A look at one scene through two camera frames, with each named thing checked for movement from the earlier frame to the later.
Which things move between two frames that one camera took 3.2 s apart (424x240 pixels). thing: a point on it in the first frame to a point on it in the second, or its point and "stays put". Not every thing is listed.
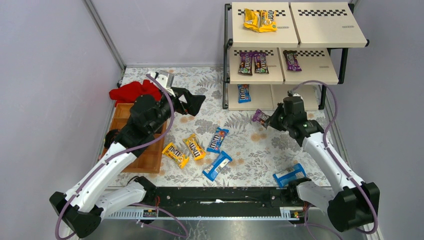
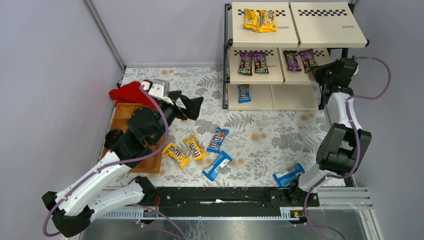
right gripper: [278, 118] to [325, 74]
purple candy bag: [292, 61] stays put
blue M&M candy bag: [217, 139] stays put
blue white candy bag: [217, 166] stays put
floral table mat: [220, 147] stays put
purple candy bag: [261, 117] to [308, 57]
